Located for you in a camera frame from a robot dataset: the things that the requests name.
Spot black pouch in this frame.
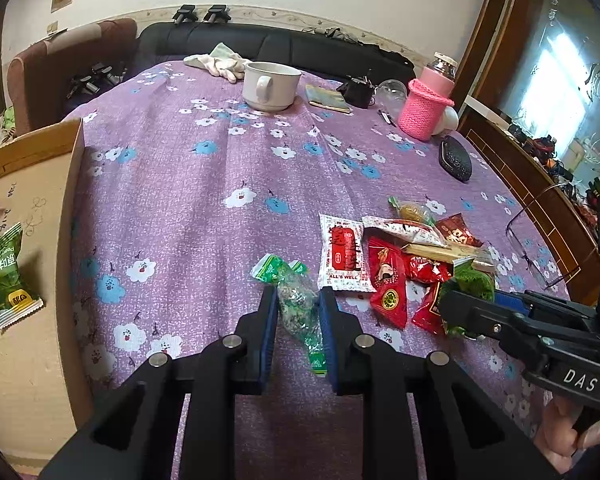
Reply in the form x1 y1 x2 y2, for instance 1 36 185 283
336 75 378 109

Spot black sofa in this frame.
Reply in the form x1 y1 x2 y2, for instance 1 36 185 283
137 21 416 86

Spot eyeglasses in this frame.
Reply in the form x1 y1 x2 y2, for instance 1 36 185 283
505 185 583 291

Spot yellow candy with green ends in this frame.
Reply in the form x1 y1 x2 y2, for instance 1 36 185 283
387 196 437 226

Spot cardboard box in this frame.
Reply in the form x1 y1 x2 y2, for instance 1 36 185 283
0 119 96 466

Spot plain green snack packet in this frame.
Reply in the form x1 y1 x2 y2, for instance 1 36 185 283
440 260 496 338

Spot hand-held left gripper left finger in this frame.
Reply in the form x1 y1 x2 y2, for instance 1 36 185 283
40 285 280 480

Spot dark red snack packet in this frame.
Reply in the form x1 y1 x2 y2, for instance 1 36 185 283
436 213 483 248

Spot red figure-print snack packet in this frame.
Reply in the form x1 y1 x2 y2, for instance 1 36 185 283
367 236 409 330

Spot white red-label snack packet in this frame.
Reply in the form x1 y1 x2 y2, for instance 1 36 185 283
318 213 376 292

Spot brown armchair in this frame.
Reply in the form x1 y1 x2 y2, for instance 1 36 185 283
6 18 138 136

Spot bottle in pink knitted sleeve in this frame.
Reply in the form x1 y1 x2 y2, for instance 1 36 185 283
397 51 458 142

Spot black glasses case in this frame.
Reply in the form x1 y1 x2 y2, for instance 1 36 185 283
438 136 474 182

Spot frosted glass panel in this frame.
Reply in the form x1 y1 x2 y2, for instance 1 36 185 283
497 0 600 196

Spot person's right hand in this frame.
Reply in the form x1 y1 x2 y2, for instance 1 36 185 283
534 392 600 461

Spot golden bar snack packet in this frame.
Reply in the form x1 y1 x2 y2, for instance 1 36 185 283
402 242 496 273

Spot bright red snack packet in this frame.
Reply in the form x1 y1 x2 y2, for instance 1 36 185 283
411 282 448 337
404 254 453 285

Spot small booklet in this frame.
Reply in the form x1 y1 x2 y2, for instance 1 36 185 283
305 84 352 114

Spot clear green candy packet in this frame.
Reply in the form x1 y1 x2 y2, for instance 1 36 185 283
251 254 329 377

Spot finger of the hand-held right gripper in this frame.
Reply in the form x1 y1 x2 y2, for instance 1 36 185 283
494 289 598 321
440 291 546 361

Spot green yellow-label snack packet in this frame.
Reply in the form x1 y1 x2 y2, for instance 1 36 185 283
0 221 45 332

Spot white red-print long packet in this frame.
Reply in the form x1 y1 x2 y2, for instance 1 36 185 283
362 216 446 247

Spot white round container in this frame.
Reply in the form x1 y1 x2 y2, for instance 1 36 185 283
430 105 460 137

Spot wooden cabinet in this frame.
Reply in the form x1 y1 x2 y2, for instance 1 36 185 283
450 0 600 306

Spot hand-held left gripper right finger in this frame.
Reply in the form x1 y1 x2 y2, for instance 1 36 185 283
318 287 561 480

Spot white cup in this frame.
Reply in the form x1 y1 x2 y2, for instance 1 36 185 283
242 61 302 112

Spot pile of tools and cables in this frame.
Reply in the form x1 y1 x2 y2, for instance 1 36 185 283
510 125 600 221

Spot white gloves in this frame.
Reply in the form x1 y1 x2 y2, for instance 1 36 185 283
183 42 253 83

